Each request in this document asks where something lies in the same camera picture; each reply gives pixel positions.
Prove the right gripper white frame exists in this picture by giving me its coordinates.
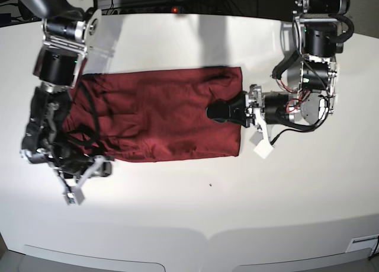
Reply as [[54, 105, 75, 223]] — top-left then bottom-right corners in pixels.
[[56, 155, 114, 205]]

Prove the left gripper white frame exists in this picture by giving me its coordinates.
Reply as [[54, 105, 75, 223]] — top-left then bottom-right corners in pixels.
[[205, 84, 274, 159]]

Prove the dark red long-sleeve shirt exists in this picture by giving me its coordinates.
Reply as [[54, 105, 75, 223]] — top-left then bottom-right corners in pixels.
[[63, 66, 242, 162]]

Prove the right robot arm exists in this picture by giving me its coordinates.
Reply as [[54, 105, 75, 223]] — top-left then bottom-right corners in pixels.
[[20, 0, 113, 204]]

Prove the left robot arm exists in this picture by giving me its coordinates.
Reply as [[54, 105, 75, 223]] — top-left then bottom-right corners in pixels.
[[205, 0, 355, 158]]

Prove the power strip with red light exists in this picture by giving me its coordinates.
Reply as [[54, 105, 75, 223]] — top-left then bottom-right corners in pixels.
[[110, 5, 184, 15]]

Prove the white label plate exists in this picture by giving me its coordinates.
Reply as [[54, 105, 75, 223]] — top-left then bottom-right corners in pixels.
[[346, 234, 378, 253]]

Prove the grey right table tray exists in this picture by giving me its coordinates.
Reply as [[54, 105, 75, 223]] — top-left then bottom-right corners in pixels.
[[233, 248, 371, 272]]

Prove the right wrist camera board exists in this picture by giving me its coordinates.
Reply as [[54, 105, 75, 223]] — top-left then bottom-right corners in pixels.
[[65, 192, 76, 204]]

